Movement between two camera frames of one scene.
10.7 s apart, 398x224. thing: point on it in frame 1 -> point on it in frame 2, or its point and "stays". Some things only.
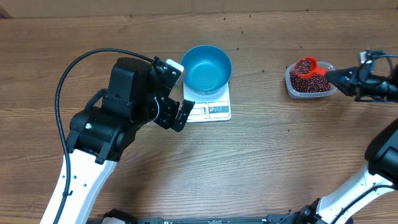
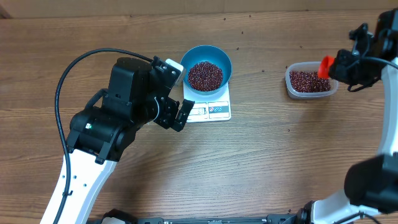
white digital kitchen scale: (215, 107) stays
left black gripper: (170, 109) stays
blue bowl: (208, 70) stays
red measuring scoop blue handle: (307, 68) -> (323, 71)
